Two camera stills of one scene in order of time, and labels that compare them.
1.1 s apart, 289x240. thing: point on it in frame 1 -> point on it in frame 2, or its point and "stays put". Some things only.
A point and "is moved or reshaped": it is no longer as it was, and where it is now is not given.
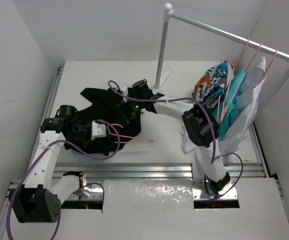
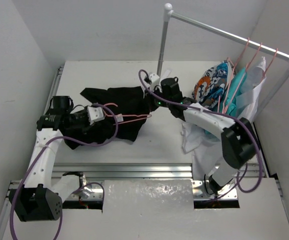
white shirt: (230, 140) stays put
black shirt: (112, 124) is moved or reshaped
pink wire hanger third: (240, 81) stays put
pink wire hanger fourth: (267, 66) stays put
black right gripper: (124, 109) -> (151, 106)
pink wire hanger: (148, 141) -> (148, 115)
